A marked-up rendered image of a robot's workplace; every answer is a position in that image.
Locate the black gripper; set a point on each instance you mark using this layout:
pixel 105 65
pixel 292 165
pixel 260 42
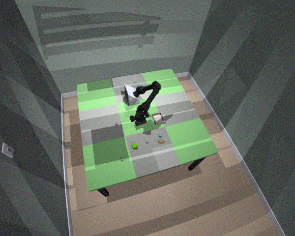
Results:
pixel 132 117

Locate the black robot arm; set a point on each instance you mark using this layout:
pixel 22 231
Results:
pixel 145 105

